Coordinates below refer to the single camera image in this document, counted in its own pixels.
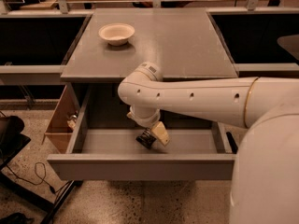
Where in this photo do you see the black chair at left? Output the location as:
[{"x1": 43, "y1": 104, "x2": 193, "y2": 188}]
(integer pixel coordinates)
[{"x1": 0, "y1": 116, "x2": 31, "y2": 169}]

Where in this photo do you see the black cable on floor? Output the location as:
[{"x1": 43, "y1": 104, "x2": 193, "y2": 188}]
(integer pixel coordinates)
[{"x1": 5, "y1": 161, "x2": 64, "y2": 195}]

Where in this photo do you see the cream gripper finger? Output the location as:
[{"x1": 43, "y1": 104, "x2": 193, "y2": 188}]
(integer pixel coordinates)
[{"x1": 151, "y1": 121, "x2": 170, "y2": 147}]

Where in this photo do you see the black stand leg at right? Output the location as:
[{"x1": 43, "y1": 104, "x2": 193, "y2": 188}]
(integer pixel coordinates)
[{"x1": 226, "y1": 132, "x2": 238, "y2": 154}]

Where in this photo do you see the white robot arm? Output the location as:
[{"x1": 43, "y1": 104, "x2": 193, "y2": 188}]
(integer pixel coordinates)
[{"x1": 119, "y1": 77, "x2": 299, "y2": 224}]

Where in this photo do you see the open grey top drawer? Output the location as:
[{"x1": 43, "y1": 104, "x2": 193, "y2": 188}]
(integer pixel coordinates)
[{"x1": 48, "y1": 84, "x2": 235, "y2": 181}]

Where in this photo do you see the white paper bowl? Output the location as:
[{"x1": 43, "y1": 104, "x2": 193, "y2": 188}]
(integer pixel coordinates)
[{"x1": 98, "y1": 23, "x2": 135, "y2": 46}]

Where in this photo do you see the black object bottom left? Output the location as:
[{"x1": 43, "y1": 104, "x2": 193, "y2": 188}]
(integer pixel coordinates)
[{"x1": 0, "y1": 213, "x2": 32, "y2": 224}]

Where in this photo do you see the black stand leg at left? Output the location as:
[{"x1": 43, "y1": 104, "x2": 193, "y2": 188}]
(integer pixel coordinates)
[{"x1": 40, "y1": 181, "x2": 82, "y2": 224}]

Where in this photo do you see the grey cabinet with counter top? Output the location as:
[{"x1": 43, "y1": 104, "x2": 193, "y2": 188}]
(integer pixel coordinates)
[{"x1": 60, "y1": 7, "x2": 239, "y2": 114}]

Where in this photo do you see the black stand leg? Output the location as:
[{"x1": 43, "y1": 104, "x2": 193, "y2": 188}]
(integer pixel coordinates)
[
  {"x1": 40, "y1": 181, "x2": 82, "y2": 224},
  {"x1": 226, "y1": 132, "x2": 238, "y2": 154}
]

